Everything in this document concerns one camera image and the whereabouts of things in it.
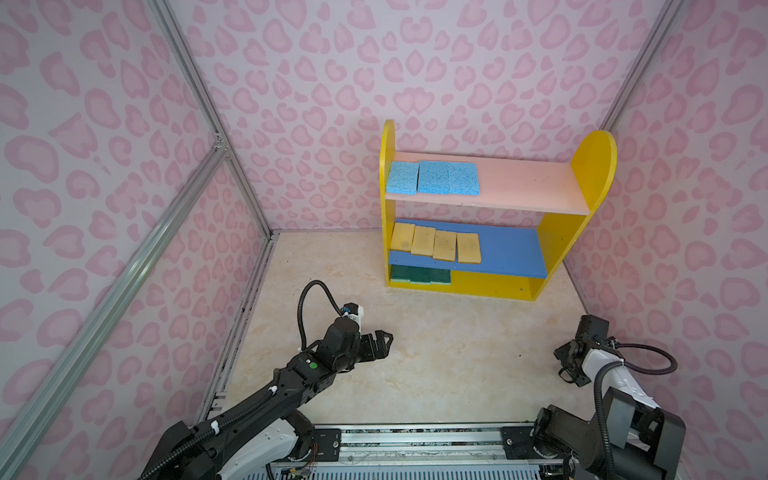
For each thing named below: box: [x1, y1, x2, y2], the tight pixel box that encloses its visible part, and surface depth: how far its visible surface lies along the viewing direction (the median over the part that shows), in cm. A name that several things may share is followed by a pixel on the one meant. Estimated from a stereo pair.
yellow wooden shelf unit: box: [379, 119, 618, 301], surface depth 95 cm
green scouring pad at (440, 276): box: [430, 268, 451, 285], surface depth 105 cm
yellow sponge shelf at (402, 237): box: [390, 222, 415, 252], surface depth 99 cm
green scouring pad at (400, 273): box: [390, 264, 411, 283], surface depth 105 cm
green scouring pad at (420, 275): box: [410, 266, 431, 285], surface depth 105 cm
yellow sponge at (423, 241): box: [410, 225, 436, 257], surface depth 97 cm
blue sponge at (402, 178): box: [386, 161, 419, 195], surface depth 76 cm
